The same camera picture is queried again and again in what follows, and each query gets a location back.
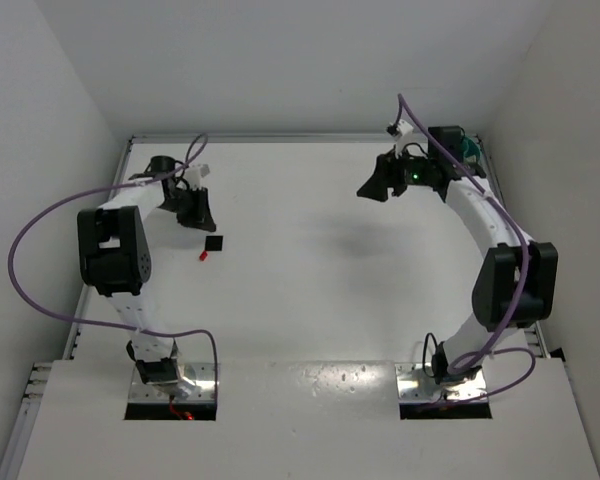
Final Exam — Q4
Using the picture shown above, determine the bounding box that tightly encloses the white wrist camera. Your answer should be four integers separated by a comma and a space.
184, 164, 210, 190
386, 119, 414, 156

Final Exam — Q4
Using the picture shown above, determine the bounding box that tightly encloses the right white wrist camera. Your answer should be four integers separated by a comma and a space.
386, 119, 414, 156

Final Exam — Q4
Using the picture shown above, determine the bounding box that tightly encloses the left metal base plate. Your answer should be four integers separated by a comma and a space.
127, 362, 215, 405

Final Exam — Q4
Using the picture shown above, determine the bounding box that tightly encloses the teal divided round container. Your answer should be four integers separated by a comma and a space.
461, 135, 482, 164

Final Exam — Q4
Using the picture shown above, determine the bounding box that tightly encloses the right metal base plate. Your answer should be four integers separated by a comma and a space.
395, 362, 487, 405

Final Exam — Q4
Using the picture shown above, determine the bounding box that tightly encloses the metal base plate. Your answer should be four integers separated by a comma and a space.
127, 362, 215, 405
395, 362, 487, 405

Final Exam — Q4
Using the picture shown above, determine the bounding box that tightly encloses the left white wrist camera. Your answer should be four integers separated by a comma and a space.
184, 164, 210, 190

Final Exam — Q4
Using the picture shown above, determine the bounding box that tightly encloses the black square lego plate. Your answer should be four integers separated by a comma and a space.
203, 235, 224, 253

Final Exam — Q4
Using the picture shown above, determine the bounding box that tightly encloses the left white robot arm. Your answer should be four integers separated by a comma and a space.
77, 156, 216, 391

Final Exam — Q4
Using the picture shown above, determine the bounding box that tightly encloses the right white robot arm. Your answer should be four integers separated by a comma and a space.
357, 120, 558, 383

